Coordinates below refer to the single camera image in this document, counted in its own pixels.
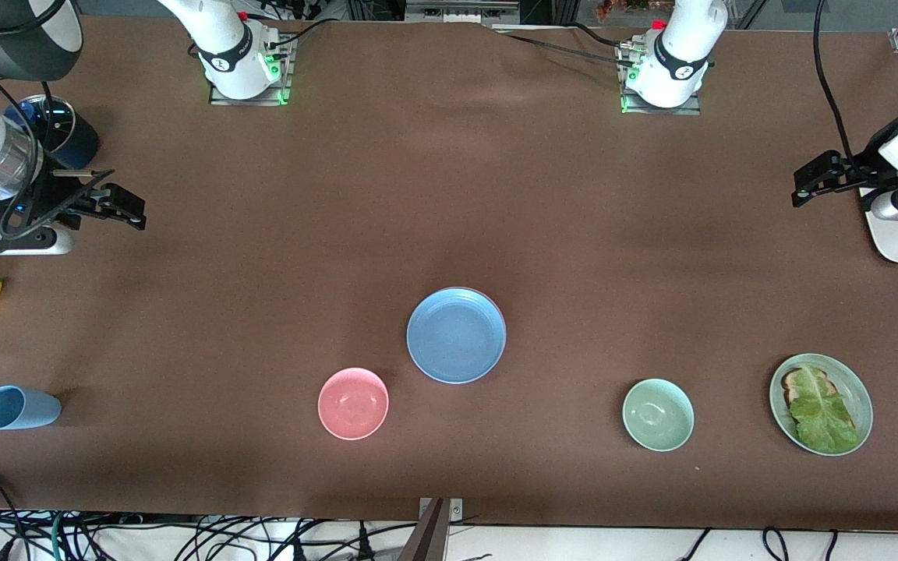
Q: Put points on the brown table cover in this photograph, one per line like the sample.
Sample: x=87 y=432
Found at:
x=449 y=195

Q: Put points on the green plate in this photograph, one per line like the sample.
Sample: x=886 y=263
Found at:
x=856 y=388

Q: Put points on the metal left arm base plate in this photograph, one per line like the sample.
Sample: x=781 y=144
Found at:
x=636 y=107

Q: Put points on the dark blue saucepan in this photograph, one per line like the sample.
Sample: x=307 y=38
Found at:
x=84 y=140

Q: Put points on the aluminium frame bar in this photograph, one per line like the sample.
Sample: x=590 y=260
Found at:
x=457 y=12

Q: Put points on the blue cup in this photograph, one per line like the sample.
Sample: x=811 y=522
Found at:
x=20 y=408

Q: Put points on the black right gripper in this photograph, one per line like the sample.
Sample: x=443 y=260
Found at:
x=50 y=199

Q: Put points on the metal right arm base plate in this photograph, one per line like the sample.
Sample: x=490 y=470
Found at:
x=284 y=93

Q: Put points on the pink bowl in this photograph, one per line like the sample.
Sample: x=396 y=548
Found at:
x=353 y=403

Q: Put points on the glass saucepan lid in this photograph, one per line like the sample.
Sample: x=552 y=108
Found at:
x=59 y=121

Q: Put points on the green bowl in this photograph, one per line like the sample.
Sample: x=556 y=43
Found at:
x=658 y=415

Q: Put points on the blue plate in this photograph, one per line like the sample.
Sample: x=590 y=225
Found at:
x=456 y=336

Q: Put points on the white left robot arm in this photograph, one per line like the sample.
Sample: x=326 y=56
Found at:
x=679 y=54

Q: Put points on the green lettuce leaf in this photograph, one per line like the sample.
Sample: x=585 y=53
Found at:
x=823 y=421

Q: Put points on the toasted bread slice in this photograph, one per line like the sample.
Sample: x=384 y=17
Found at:
x=792 y=382

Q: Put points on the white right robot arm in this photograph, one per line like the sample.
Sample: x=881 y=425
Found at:
x=223 y=39

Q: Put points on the metal bracket with pole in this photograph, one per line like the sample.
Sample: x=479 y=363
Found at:
x=429 y=538

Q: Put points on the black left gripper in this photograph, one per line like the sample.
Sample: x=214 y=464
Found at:
x=848 y=173

